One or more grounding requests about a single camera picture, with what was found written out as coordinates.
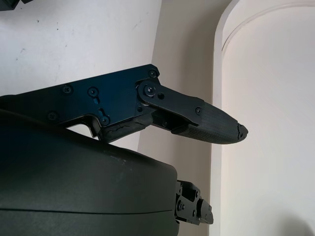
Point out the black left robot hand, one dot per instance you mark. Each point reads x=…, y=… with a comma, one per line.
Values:
x=8, y=3

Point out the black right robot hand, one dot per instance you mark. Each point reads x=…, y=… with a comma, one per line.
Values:
x=73, y=184

